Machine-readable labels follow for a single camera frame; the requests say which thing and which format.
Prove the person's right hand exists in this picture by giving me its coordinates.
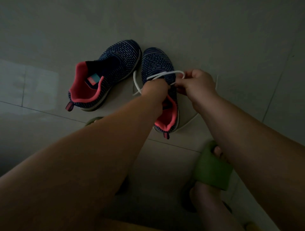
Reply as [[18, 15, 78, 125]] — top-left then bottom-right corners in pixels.
[[175, 69, 219, 112]]

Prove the person's left hand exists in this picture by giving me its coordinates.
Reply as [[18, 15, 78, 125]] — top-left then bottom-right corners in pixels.
[[141, 78, 170, 112]]

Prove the white shoelace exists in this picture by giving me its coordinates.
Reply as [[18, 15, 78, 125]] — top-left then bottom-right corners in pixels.
[[132, 70, 219, 131]]

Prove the blue knit sneaker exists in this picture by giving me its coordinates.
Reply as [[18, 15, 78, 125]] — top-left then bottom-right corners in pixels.
[[140, 47, 180, 140], [65, 40, 142, 112]]

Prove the person's left forearm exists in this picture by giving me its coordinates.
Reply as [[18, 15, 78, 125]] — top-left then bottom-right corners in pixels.
[[0, 93, 165, 231]]

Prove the person's right forearm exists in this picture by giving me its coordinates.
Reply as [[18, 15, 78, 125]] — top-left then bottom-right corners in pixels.
[[198, 94, 305, 231]]

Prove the person's right leg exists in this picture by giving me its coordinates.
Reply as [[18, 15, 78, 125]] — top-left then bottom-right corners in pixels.
[[190, 145, 243, 231]]

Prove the green foam slipper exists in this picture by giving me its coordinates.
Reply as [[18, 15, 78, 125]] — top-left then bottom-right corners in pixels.
[[181, 140, 234, 213], [85, 116, 129, 195]]

